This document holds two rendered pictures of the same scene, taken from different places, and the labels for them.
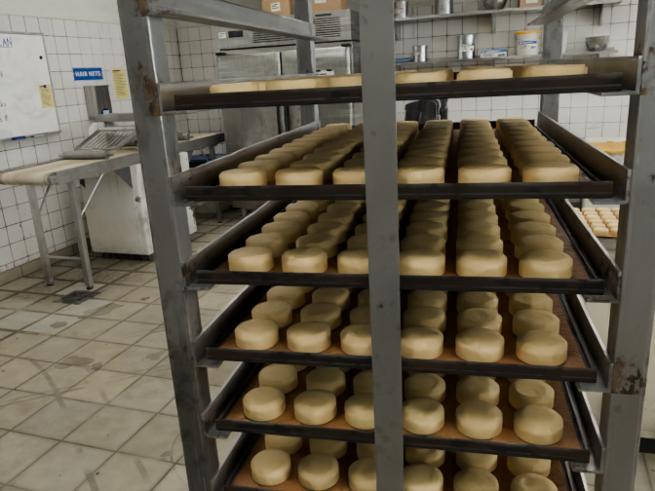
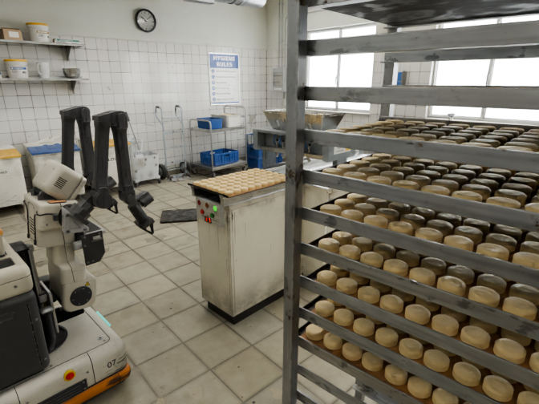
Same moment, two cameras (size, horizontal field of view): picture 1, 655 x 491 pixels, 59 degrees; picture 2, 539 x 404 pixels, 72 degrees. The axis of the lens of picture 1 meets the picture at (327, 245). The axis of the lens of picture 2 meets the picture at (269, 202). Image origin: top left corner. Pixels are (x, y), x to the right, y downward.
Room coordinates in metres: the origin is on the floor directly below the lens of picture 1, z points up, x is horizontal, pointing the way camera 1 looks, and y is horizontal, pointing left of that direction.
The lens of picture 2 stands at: (0.85, 0.77, 1.53)
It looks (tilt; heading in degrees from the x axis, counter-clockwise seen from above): 18 degrees down; 298
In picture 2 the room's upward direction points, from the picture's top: straight up
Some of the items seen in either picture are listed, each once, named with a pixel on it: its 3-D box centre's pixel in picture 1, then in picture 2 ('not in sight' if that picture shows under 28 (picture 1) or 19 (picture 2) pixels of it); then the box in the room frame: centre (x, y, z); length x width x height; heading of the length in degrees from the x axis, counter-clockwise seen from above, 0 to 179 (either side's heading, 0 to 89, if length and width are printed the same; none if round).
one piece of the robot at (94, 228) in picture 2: not in sight; (81, 236); (2.53, -0.33, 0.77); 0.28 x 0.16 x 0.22; 164
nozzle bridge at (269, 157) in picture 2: not in sight; (301, 153); (1.94, -1.78, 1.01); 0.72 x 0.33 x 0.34; 164
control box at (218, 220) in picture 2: not in sight; (209, 211); (2.18, -0.94, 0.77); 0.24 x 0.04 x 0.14; 164
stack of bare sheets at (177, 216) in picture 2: not in sight; (187, 214); (3.67, -2.44, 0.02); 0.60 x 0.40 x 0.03; 40
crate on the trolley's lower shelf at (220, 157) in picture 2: not in sight; (219, 156); (4.58, -4.40, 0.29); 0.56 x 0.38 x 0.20; 78
